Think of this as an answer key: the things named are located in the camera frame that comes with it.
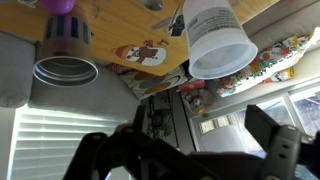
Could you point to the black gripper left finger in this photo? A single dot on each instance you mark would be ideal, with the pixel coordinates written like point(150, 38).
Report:
point(139, 117)

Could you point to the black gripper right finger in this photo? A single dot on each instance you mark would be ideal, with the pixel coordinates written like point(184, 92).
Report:
point(260, 125)

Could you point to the clear plastic cup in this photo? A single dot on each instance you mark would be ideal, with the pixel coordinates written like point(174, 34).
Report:
point(217, 44)

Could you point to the metallic tumbler cup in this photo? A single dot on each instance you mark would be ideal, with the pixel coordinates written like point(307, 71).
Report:
point(65, 58)

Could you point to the potted plant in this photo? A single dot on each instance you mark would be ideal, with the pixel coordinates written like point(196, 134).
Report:
point(159, 121)

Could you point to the patterned round cushion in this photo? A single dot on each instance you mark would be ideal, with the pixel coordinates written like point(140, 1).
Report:
point(143, 84)

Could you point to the plush toy animal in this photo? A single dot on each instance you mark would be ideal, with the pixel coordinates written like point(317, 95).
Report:
point(199, 100)

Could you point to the floral cushion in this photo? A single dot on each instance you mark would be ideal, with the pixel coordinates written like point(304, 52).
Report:
point(273, 59)

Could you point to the red small box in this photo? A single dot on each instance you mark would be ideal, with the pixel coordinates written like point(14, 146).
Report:
point(191, 86)

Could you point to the wooden table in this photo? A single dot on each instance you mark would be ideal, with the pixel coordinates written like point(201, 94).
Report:
point(114, 23)

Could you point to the small dark sticker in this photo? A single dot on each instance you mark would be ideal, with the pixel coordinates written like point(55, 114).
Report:
point(173, 25)

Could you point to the black glasses case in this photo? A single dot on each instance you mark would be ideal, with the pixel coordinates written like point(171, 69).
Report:
point(153, 5)

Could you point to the grey sofa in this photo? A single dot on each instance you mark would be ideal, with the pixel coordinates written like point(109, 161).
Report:
point(107, 94)

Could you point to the purple ball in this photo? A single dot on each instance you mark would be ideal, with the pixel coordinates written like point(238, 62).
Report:
point(58, 7)

